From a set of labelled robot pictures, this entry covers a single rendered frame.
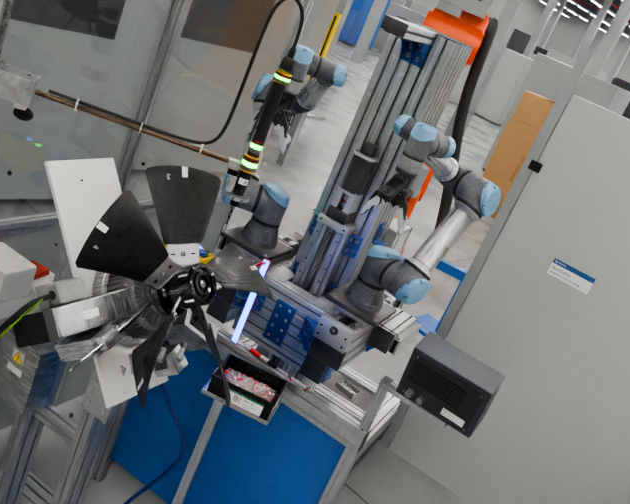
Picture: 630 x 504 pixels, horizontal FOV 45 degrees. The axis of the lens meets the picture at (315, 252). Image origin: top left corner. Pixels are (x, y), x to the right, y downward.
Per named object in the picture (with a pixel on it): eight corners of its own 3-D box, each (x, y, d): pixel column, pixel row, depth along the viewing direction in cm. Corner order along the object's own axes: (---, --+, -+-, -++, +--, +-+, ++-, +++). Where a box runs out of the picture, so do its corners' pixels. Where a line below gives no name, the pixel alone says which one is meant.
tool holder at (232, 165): (217, 194, 207) (229, 162, 204) (218, 186, 214) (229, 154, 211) (248, 205, 209) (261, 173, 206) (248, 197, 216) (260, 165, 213)
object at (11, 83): (-14, 95, 192) (-6, 63, 189) (-6, 90, 198) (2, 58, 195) (28, 110, 194) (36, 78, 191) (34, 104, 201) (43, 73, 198)
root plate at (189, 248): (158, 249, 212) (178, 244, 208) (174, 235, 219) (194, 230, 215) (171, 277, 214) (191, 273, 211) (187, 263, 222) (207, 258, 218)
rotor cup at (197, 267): (144, 280, 207) (181, 272, 201) (171, 256, 219) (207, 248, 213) (166, 326, 212) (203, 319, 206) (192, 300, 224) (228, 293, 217)
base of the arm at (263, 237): (252, 228, 316) (260, 207, 312) (282, 245, 311) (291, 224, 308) (233, 233, 302) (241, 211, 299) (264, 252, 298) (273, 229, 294)
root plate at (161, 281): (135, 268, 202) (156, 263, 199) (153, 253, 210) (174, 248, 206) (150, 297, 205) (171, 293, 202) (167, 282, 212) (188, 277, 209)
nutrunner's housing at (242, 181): (226, 205, 210) (287, 45, 195) (227, 200, 214) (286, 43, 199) (240, 209, 211) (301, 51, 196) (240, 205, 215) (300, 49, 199)
